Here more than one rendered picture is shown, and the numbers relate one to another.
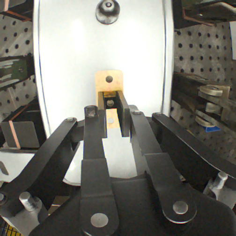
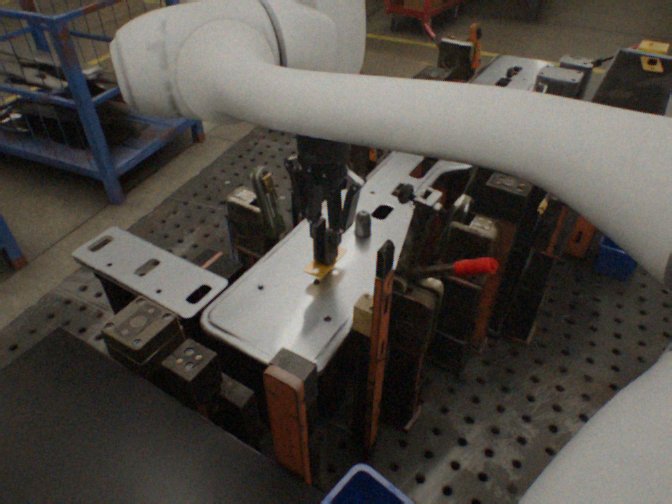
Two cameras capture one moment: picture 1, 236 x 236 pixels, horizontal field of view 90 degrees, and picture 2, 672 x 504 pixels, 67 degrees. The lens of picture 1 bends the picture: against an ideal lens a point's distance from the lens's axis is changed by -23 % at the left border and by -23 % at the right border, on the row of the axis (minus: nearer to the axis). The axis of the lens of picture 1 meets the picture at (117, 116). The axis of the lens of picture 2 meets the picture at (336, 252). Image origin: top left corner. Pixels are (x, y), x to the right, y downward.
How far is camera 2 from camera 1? 0.78 m
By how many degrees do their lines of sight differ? 72
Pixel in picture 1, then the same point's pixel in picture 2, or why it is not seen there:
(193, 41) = (508, 404)
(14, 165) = (172, 272)
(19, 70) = (279, 224)
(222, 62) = not seen: hidden behind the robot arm
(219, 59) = not seen: hidden behind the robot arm
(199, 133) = not seen: outside the picture
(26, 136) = (221, 270)
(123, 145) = (305, 310)
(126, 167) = (288, 336)
